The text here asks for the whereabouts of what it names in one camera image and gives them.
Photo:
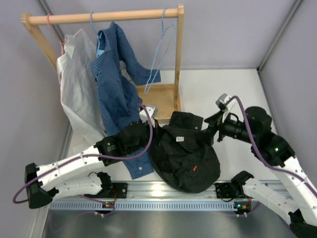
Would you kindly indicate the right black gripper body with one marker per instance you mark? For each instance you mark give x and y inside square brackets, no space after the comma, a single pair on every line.
[224,128]

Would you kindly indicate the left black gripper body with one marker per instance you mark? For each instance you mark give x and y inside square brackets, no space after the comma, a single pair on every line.
[144,141]

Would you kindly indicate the black pinstriped shirt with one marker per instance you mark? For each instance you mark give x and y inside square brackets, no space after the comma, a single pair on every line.
[182,160]

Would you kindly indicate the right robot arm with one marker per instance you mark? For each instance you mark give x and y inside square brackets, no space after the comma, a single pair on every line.
[299,213]

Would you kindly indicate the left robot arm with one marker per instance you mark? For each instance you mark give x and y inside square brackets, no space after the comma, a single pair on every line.
[77,175]

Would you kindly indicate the blue checkered shirt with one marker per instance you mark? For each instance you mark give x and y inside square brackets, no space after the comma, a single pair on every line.
[117,74]

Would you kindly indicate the white shirt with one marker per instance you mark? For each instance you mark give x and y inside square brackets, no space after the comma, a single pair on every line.
[78,89]

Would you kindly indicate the blue hanger under blue shirt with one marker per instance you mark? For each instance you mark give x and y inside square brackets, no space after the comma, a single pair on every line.
[96,33]

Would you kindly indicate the wooden clothes rack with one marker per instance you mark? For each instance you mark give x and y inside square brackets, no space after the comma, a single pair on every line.
[164,96]

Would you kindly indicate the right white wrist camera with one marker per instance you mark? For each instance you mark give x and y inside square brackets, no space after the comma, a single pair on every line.
[225,104]

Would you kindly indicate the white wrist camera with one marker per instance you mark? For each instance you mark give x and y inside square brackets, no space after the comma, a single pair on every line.
[225,104]
[148,114]

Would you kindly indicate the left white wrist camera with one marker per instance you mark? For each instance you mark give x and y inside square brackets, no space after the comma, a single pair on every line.
[148,114]

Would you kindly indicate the aluminium mounting rail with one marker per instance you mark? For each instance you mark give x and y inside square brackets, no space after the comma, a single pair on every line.
[137,190]

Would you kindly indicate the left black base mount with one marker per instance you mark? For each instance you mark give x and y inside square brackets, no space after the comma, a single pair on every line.
[119,190]

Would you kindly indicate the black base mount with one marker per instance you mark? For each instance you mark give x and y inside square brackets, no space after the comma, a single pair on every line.
[119,190]
[227,191]

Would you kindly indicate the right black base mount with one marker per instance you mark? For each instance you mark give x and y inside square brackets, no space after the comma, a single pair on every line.
[227,191]

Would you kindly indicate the slotted grey cable duct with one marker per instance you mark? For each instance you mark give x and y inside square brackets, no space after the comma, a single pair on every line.
[146,205]

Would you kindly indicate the pink wire hanger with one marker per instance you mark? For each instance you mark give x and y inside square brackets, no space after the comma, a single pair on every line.
[61,43]

